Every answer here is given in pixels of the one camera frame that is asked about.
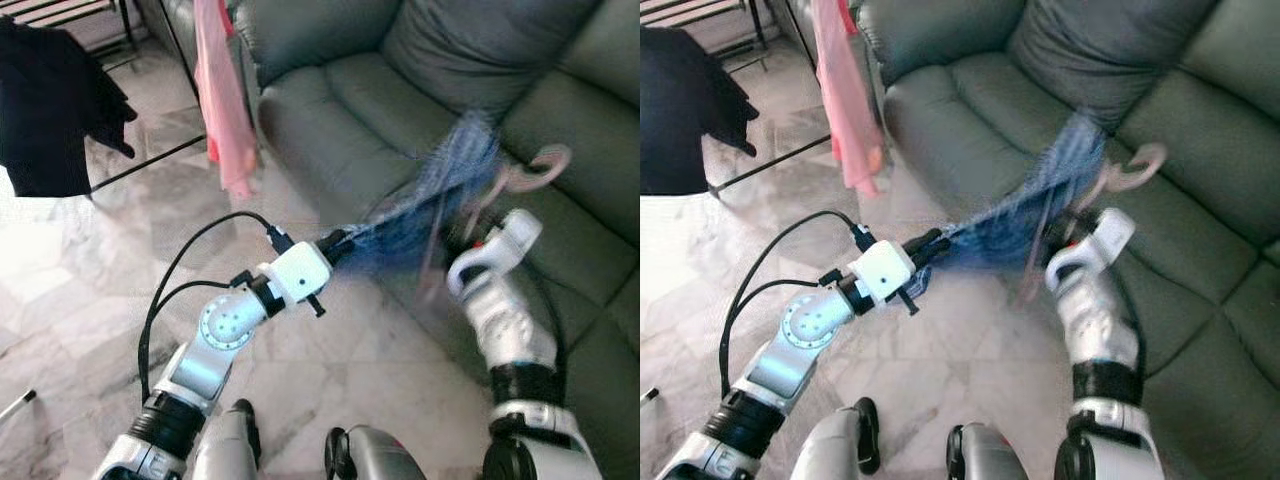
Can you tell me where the translucent pale plastic hanger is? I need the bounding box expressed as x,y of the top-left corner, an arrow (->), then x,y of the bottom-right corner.
1020,142 -> 1169,301
420,143 -> 573,301

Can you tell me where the dark green leather sofa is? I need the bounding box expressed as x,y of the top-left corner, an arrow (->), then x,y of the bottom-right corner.
790,0 -> 1280,480
160,0 -> 641,480

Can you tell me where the pink garment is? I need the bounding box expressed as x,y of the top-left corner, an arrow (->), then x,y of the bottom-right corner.
192,0 -> 261,201
810,0 -> 886,198

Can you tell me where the black metal drying rack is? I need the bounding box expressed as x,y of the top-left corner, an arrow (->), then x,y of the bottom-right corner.
640,0 -> 831,194
0,0 -> 211,196

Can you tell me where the dark grey cushion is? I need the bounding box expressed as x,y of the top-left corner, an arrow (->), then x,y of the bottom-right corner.
1008,0 -> 1223,136
383,0 -> 606,123

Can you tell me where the silver robot right leg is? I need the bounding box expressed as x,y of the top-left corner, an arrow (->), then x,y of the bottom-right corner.
945,422 -> 1031,480
325,425 -> 429,480

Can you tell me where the silver robot leg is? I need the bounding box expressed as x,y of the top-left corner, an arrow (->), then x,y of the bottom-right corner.
945,422 -> 1031,480
790,398 -> 881,480
190,400 -> 263,480
325,425 -> 429,480

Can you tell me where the silver robot left leg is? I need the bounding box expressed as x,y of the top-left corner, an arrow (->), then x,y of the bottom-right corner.
790,398 -> 881,480
190,400 -> 263,480

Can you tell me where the large black t-shirt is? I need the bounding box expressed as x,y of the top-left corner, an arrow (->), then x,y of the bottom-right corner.
640,25 -> 761,196
0,15 -> 139,198

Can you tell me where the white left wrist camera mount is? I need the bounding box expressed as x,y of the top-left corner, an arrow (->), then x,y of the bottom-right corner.
268,240 -> 333,305
850,240 -> 916,303

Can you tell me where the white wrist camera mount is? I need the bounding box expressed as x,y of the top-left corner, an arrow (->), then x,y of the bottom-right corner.
268,240 -> 333,305
850,240 -> 916,303
445,208 -> 544,296
1043,207 -> 1136,293

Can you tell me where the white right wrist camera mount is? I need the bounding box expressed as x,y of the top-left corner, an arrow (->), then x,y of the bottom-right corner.
445,208 -> 544,296
1043,207 -> 1136,293

